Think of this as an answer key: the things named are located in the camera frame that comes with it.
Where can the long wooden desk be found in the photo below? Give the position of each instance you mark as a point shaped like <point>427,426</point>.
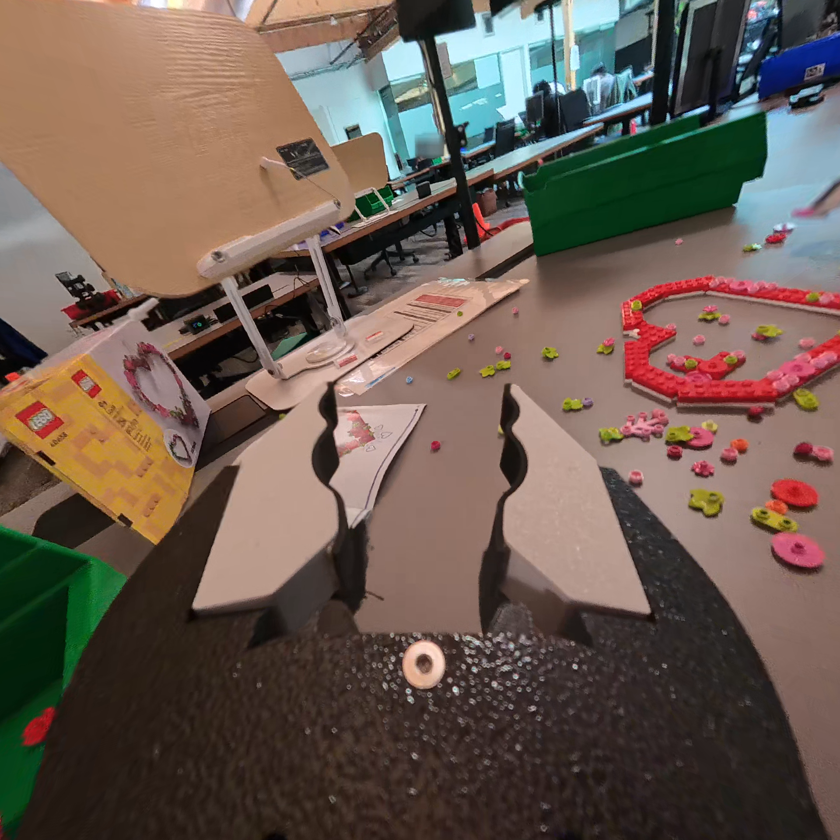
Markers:
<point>289,289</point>

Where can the yellow lego box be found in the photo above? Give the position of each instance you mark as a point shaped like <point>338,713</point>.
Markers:
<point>85,453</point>

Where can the scattered small lego pieces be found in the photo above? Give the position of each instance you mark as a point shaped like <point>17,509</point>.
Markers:
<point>797,550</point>

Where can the stack of green plastic trays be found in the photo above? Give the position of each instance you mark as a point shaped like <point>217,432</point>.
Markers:
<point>623,190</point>

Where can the green divided plastic bin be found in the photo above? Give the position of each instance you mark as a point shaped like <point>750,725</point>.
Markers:
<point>39,590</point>

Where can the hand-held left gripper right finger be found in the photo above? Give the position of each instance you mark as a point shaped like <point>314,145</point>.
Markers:
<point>564,525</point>

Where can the small green bins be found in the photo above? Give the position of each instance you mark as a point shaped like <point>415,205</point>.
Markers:
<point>373,203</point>

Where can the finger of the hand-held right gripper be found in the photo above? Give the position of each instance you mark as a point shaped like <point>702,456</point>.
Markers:
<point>828,197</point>

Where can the black oblong device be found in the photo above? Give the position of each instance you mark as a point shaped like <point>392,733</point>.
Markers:
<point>243,303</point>

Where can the black office chair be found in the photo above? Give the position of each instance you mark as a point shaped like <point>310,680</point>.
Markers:
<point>394,256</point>

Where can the clear plastic packet with sheet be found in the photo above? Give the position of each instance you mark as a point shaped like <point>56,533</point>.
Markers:
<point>446,308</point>

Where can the black monitor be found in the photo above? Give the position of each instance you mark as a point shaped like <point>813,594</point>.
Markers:
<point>709,52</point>

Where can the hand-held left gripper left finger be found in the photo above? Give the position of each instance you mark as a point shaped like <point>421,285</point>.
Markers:
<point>269,518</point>

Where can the blue crate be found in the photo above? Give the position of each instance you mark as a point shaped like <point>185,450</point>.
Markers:
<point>797,65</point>

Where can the black monitor post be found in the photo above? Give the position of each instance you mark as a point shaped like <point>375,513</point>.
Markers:
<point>453,131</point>

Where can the wooden book stand white base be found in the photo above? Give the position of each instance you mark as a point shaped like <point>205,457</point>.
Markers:
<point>131,131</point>

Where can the orange cone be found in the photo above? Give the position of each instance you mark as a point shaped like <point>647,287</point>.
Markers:
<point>484,223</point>

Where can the red lego flower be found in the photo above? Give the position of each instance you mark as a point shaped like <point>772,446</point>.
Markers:
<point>37,726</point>

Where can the small black device green display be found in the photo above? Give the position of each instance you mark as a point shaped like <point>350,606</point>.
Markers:
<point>195,324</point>

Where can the red lego heart frame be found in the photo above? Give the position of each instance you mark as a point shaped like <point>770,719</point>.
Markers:
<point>656,374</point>

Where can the lego instruction booklet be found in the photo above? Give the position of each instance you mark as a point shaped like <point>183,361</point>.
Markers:
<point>380,453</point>

